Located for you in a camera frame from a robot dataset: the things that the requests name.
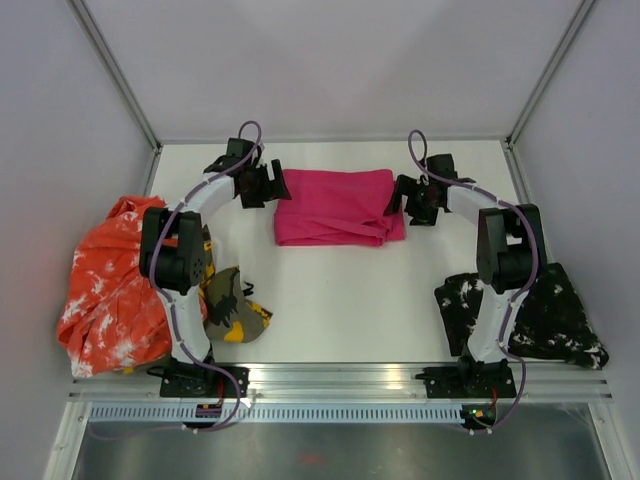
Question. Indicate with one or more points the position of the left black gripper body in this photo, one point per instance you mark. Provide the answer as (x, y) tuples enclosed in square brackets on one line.
[(259, 189)]

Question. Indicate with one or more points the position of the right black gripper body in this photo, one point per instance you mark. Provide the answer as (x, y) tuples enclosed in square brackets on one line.
[(419, 202)]

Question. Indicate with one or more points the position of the pink trousers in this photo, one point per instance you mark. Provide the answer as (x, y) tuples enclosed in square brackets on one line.
[(331, 208)]

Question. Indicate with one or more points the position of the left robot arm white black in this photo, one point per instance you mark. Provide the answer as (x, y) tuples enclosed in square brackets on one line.
[(172, 258)]

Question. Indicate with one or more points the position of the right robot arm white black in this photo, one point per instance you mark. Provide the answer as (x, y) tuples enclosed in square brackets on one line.
[(510, 252)]

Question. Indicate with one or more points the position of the camouflage yellow green trousers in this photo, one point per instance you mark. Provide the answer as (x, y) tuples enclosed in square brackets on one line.
[(227, 312)]

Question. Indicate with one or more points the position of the black white folded trousers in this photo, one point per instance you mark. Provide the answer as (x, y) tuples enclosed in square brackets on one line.
[(551, 323)]

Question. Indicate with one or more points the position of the orange white tie-dye trousers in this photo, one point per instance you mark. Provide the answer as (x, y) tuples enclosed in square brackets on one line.
[(113, 319)]

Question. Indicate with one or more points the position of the right aluminium frame post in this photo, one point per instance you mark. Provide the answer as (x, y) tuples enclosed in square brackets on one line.
[(569, 36)]

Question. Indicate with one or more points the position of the aluminium frame post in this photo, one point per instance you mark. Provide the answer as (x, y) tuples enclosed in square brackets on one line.
[(569, 36), (99, 43)]

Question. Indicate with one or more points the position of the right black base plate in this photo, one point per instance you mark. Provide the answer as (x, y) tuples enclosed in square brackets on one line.
[(448, 382)]

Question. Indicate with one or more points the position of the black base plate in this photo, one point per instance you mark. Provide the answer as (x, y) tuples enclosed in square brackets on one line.
[(448, 382), (190, 381)]

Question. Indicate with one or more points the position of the aluminium front rail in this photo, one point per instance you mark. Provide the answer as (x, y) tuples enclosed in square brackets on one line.
[(353, 383)]

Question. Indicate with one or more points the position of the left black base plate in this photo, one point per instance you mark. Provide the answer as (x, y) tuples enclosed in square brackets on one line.
[(190, 381)]

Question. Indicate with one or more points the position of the left aluminium frame post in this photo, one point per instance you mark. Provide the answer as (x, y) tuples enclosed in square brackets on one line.
[(99, 43)]

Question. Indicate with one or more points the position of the white slotted cable duct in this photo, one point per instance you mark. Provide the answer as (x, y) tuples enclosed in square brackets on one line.
[(280, 413)]

